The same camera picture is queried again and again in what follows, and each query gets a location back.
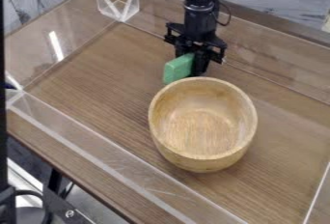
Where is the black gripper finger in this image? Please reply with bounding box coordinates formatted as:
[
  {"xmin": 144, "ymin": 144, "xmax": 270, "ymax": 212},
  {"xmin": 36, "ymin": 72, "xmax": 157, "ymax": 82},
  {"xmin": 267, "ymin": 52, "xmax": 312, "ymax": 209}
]
[
  {"xmin": 191, "ymin": 50, "xmax": 209, "ymax": 76},
  {"xmin": 173, "ymin": 41, "xmax": 195, "ymax": 57}
]

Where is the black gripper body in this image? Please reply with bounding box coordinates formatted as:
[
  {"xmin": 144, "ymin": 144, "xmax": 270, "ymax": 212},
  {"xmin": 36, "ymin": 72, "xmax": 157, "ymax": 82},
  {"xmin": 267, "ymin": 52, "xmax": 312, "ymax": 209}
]
[{"xmin": 164, "ymin": 5, "xmax": 227, "ymax": 63}]

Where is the green rectangular block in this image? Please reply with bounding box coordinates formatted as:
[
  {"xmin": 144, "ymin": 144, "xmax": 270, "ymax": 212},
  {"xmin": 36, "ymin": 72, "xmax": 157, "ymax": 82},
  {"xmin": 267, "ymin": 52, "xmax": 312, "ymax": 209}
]
[{"xmin": 163, "ymin": 53, "xmax": 195, "ymax": 84}]

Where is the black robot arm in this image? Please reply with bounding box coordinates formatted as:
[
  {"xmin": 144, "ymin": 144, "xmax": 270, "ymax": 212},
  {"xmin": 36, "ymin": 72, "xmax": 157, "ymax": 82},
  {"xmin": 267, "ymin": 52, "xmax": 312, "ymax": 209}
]
[{"xmin": 164, "ymin": 0, "xmax": 227, "ymax": 78}]

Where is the brown wooden bowl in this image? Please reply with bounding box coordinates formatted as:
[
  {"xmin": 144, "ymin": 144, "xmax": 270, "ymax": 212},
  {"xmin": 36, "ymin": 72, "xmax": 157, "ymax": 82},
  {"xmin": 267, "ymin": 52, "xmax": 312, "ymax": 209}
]
[{"xmin": 148, "ymin": 77, "xmax": 258, "ymax": 173}]

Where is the blue object at left edge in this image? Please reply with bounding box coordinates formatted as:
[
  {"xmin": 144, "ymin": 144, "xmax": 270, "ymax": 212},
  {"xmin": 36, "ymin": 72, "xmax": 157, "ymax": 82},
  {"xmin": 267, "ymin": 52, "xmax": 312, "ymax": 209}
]
[{"xmin": 5, "ymin": 82, "xmax": 17, "ymax": 90}]

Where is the black table leg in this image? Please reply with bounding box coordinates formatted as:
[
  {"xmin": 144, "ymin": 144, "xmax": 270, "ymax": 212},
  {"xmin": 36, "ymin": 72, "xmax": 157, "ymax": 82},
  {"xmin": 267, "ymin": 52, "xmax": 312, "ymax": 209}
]
[{"xmin": 48, "ymin": 169, "xmax": 62, "ymax": 194}]

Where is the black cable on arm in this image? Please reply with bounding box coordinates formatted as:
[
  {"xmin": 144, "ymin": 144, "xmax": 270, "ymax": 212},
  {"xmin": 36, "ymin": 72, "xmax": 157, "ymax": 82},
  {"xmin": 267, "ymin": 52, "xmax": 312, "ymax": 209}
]
[{"xmin": 211, "ymin": 0, "xmax": 232, "ymax": 27}]

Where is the clear acrylic corner bracket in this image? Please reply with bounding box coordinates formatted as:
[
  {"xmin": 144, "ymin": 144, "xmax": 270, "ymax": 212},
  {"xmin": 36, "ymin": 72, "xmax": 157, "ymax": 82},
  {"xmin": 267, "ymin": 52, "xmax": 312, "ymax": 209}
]
[{"xmin": 96, "ymin": 0, "xmax": 139, "ymax": 22}]

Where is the grey metal base plate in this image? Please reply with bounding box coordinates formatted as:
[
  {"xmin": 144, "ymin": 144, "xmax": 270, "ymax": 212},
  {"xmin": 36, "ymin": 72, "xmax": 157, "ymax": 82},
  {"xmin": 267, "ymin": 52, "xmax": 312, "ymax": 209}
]
[{"xmin": 12, "ymin": 188, "xmax": 97, "ymax": 224}]

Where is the black cable bottom left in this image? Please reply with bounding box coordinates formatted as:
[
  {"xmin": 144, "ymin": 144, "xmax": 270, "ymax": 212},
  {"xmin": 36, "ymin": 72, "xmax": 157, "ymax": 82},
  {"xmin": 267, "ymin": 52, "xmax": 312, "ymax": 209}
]
[{"xmin": 12, "ymin": 189, "xmax": 56, "ymax": 224}]

